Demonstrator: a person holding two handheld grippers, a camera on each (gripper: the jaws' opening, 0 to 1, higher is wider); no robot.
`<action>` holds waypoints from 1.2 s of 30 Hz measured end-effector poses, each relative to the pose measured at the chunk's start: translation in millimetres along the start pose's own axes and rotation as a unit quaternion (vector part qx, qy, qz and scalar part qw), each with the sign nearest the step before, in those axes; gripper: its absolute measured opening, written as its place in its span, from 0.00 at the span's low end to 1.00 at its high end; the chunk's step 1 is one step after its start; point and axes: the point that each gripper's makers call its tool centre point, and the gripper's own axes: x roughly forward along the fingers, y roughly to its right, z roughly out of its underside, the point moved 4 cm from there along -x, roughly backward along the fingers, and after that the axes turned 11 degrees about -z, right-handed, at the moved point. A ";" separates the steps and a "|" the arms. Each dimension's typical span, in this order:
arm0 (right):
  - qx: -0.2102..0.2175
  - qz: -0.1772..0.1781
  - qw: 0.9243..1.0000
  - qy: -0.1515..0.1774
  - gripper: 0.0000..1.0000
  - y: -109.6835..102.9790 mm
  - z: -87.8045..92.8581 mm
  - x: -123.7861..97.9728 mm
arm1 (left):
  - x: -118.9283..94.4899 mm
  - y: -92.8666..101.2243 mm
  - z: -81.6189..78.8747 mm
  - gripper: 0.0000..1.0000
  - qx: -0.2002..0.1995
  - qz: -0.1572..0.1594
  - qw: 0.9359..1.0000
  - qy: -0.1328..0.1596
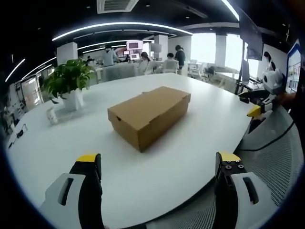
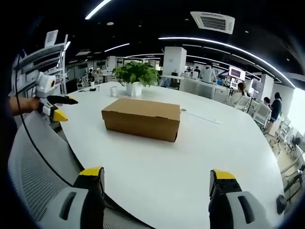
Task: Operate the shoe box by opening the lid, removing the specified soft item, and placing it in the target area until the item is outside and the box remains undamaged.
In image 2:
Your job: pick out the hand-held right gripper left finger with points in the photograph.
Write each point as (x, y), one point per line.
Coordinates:
(81, 202)

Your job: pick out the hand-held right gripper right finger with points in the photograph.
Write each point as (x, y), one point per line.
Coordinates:
(228, 202)

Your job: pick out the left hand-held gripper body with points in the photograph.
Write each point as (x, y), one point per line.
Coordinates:
(45, 87)

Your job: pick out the brown cardboard shoe box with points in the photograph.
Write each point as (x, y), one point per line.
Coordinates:
(143, 118)

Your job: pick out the person's left hand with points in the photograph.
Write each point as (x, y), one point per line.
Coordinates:
(29, 103)

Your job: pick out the metal shelving rack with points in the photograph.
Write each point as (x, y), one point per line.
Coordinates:
(47, 64)

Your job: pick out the small dark object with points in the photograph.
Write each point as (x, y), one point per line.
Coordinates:
(92, 89)

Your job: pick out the grey mesh office chair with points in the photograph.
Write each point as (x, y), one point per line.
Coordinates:
(45, 171)

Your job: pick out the white paper cup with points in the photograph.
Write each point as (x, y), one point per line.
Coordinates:
(113, 91)

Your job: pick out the green potted plant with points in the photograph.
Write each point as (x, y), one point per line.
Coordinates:
(135, 76)

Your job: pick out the white office chair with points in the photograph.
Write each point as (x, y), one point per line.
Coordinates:
(261, 114)
(243, 103)

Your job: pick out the white pillar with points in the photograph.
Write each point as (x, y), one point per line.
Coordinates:
(174, 61)

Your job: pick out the white partition counter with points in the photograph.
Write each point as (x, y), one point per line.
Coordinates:
(202, 87)

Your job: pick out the ceiling air conditioner vent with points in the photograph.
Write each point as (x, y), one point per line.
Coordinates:
(212, 22)

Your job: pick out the wall display screen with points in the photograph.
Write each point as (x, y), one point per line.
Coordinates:
(236, 73)

